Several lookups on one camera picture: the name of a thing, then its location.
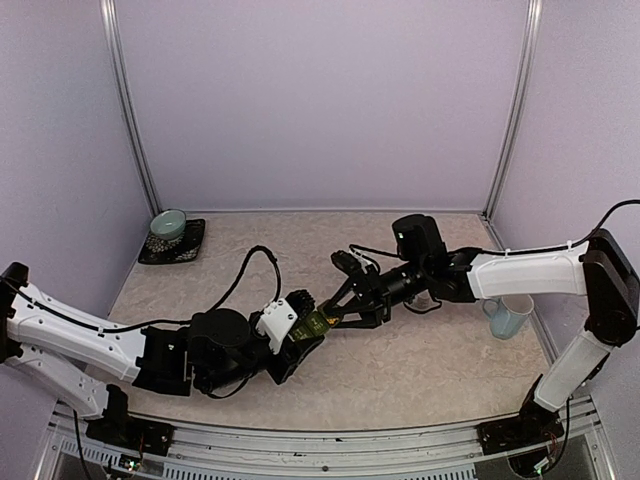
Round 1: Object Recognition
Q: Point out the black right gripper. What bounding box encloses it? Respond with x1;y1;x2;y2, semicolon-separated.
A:
322;258;429;329

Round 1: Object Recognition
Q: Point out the green pill organizer box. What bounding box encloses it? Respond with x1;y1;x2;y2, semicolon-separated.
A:
289;309;340;342

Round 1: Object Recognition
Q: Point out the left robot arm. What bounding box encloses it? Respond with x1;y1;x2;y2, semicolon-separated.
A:
1;262;326;445

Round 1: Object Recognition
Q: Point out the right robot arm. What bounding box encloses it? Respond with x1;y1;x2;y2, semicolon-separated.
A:
322;214;639;444

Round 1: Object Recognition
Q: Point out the light blue mug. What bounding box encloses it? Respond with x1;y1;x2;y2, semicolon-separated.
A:
481;295;535;340

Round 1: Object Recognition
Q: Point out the black patterned tray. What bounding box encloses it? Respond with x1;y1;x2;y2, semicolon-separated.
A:
137;219;206;266

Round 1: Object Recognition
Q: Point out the light green ceramic bowl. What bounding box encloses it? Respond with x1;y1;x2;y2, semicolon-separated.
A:
149;209;187;241

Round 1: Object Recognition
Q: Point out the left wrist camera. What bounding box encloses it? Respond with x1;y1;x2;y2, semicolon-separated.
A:
255;289;315;355

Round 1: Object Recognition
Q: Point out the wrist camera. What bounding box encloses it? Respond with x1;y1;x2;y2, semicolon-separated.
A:
331;250;379;275
255;289;315;355

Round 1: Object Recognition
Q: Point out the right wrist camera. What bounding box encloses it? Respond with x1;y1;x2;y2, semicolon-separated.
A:
331;250;379;275

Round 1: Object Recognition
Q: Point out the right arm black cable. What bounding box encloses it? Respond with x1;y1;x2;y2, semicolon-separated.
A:
348;243;401;261

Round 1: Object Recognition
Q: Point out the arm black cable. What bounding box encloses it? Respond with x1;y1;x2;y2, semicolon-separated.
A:
348;243;401;261
209;245;284;314

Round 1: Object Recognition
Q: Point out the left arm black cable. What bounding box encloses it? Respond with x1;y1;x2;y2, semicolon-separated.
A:
209;245;284;314

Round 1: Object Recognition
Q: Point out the aluminium front rail frame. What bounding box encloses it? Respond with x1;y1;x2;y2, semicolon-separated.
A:
27;396;621;479

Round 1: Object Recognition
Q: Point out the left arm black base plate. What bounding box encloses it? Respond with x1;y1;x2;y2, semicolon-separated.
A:
86;417;175;457

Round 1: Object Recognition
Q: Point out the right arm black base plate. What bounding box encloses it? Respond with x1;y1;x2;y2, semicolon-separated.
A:
476;416;565;455

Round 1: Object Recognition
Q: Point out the right aluminium corner post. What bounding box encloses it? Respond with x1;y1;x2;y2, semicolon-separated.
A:
483;0;543;223

